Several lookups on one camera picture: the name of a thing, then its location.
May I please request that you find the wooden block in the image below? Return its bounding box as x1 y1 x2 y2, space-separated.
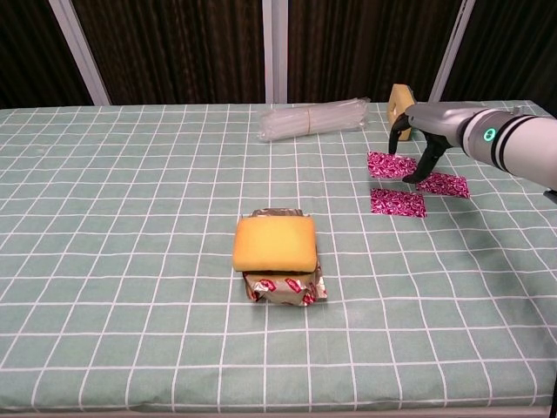
386 84 416 143

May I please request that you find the white partition post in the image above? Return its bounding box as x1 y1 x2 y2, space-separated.
261 0 289 105
428 0 478 104
47 0 112 106

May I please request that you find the foil snack packet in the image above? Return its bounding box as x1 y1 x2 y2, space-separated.
241 207 330 307

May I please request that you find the bundle of clear plastic sticks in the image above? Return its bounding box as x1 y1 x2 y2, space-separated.
256 98 371 143

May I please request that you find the dark brown curtain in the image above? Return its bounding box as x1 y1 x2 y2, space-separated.
286 0 465 105
71 0 266 105
441 0 557 118
0 0 95 110

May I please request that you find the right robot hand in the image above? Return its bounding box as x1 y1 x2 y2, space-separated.
388 100 473 184

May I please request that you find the green checked tablecloth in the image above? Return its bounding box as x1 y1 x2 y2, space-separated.
0 100 557 415

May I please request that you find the flat yellow sponge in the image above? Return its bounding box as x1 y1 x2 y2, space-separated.
232 216 318 275

